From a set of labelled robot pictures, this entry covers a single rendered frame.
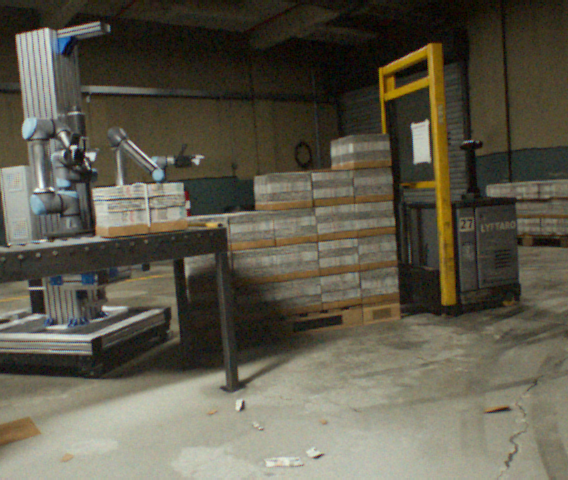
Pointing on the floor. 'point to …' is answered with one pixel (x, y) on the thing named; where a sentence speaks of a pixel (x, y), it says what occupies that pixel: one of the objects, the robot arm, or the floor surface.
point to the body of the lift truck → (473, 247)
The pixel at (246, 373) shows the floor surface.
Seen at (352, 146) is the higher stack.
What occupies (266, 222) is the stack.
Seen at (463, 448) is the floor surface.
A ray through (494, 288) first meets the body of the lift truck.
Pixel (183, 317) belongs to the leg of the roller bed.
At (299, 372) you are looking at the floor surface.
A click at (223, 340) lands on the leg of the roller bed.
